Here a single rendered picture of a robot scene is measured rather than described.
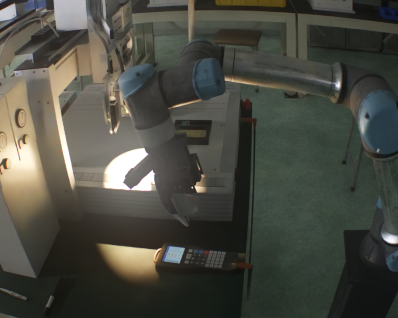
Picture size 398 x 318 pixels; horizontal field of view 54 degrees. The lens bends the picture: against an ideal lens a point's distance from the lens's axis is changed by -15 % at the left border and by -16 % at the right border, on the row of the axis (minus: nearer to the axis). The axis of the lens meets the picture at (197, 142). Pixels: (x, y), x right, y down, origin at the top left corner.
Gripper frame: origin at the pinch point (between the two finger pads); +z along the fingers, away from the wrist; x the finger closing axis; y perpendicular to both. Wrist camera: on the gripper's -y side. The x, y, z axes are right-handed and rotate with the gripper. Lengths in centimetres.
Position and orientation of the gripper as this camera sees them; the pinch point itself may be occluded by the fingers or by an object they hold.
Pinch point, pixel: (184, 220)
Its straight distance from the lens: 102.0
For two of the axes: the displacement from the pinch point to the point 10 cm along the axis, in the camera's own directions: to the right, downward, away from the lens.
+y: 9.3, -1.6, -3.3
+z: 3.0, 8.5, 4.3
